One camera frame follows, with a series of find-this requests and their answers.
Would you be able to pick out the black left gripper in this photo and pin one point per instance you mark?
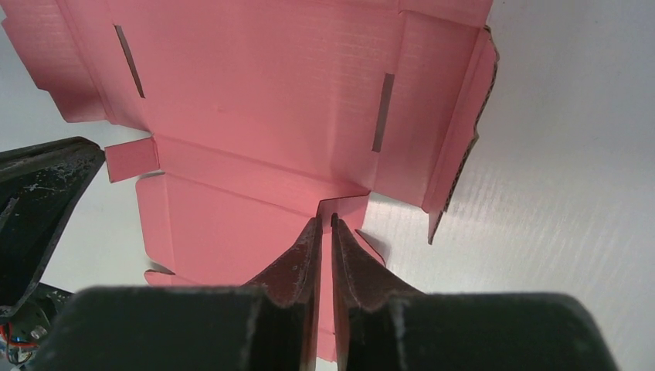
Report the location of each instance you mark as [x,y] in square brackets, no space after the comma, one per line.
[40,187]

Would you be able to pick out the pink cardboard box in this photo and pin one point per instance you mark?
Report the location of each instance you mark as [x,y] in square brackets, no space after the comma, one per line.
[261,112]

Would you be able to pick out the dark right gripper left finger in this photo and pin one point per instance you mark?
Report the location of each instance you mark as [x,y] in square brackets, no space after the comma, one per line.
[284,333]

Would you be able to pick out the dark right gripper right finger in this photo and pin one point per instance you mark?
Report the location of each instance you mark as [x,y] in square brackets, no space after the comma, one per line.
[366,338]

